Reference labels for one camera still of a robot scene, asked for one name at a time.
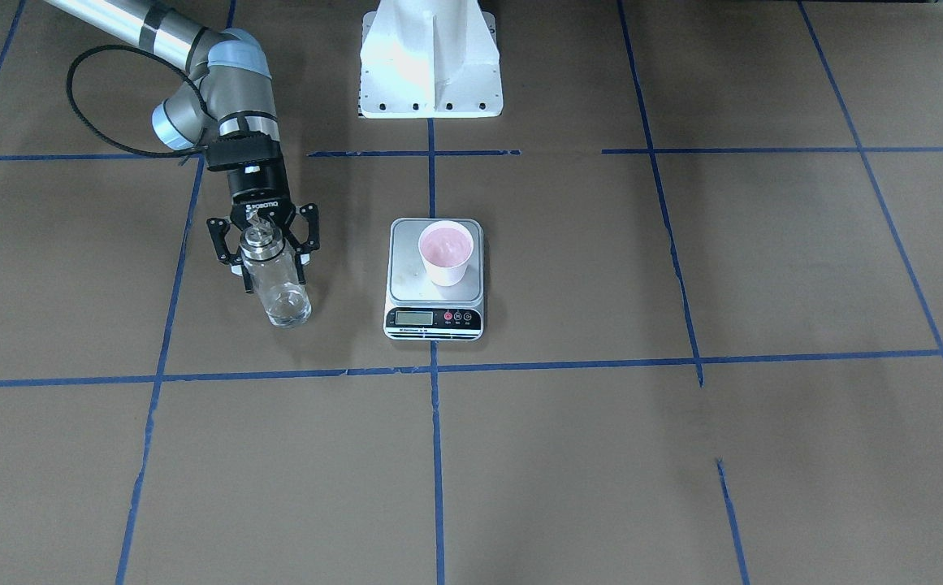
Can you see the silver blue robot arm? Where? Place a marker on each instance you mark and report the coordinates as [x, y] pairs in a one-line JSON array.
[[224, 112]]

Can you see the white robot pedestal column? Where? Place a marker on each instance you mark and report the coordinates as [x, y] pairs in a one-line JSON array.
[[429, 60]]

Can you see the pink plastic cup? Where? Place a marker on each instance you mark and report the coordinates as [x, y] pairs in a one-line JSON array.
[[445, 248]]

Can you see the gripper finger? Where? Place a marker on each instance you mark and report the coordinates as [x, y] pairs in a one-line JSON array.
[[303, 248], [218, 228]]

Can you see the clear glass sauce bottle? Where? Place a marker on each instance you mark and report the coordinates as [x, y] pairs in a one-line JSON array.
[[271, 264]]

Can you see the silver kitchen scale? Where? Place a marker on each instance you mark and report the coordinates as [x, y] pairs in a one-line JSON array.
[[435, 287]]

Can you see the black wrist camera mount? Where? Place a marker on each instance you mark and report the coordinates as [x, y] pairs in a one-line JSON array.
[[241, 151]]

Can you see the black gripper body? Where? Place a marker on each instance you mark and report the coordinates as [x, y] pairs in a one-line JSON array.
[[257, 185]]

